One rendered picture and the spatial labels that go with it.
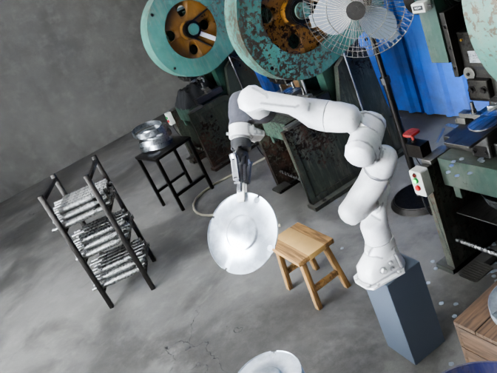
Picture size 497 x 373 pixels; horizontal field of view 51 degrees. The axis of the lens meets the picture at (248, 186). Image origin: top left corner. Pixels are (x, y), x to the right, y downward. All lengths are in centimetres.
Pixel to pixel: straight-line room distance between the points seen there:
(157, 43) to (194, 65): 39
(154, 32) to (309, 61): 180
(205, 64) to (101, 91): 358
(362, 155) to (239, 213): 47
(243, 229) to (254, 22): 165
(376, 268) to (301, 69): 159
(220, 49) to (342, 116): 332
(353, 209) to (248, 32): 153
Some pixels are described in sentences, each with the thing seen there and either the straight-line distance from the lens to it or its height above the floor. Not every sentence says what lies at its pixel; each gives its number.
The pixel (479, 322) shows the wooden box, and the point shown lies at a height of 35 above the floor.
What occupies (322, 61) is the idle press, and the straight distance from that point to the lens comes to 344.
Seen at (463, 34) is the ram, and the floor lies 116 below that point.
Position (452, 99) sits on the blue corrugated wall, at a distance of 442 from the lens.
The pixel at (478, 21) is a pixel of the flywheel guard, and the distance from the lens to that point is 183.
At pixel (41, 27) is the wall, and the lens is 819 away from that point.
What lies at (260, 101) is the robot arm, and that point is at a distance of 183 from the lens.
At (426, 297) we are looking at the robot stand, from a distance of 237.
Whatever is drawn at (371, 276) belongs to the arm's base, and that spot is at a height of 50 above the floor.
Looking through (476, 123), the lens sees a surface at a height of 79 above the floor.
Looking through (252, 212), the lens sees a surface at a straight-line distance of 185.
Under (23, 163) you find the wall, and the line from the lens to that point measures 826.
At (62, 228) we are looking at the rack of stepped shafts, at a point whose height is 69.
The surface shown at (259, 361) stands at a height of 35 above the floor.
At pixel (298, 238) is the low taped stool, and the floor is 33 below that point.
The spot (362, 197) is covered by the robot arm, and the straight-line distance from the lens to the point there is 199.
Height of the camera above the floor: 181
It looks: 23 degrees down
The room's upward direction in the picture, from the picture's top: 25 degrees counter-clockwise
